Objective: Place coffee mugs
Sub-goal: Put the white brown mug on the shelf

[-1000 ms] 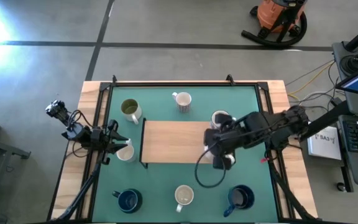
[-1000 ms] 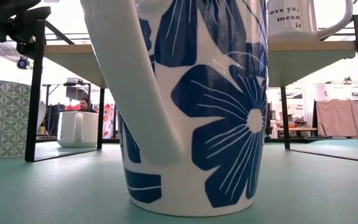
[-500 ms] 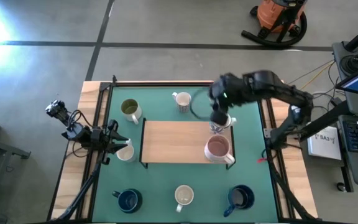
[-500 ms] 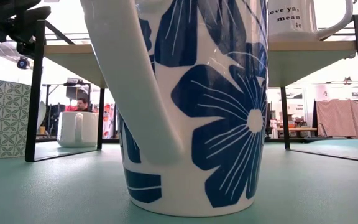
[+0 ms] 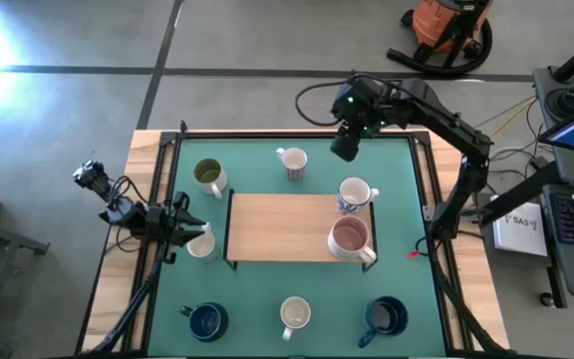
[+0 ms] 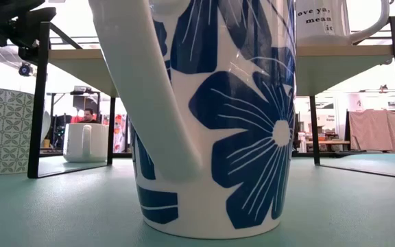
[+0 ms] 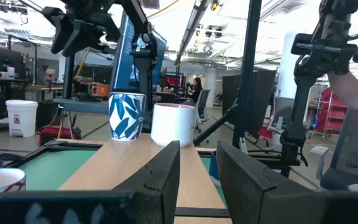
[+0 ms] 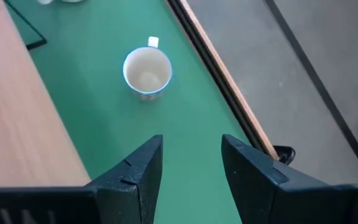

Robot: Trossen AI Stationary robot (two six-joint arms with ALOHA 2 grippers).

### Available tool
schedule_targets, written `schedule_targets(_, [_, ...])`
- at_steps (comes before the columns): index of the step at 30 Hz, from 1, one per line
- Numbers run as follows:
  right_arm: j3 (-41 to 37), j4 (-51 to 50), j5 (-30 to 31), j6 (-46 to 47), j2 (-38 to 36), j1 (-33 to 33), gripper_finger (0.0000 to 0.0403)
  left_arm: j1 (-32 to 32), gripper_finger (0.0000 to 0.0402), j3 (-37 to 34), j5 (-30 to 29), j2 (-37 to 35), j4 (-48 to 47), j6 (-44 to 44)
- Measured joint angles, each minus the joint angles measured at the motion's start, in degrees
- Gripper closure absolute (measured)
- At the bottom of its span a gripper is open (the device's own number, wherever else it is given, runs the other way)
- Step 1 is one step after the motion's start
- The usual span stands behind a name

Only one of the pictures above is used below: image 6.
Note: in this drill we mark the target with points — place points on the white lettered mug pink interior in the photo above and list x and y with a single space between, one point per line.
321 31

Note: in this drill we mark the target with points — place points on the green patterned white mug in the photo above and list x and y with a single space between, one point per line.
3 130

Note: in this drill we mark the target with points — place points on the white mug olive interior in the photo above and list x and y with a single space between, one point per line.
98 144

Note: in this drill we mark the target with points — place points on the black aluminium table frame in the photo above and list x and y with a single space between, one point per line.
321 154

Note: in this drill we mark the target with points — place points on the person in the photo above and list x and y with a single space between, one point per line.
88 115

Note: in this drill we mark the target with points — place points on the green table mat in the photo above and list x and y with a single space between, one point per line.
46 212

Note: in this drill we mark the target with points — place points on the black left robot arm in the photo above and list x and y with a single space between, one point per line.
19 27

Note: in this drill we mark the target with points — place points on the wooden shelf riser black legs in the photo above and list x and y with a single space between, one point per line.
338 68

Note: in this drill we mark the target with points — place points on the low wooden table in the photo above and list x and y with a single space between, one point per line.
328 142

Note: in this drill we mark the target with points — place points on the pink cloth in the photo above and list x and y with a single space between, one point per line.
376 130

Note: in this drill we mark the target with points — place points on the white mug blue flowers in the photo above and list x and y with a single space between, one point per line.
245 137

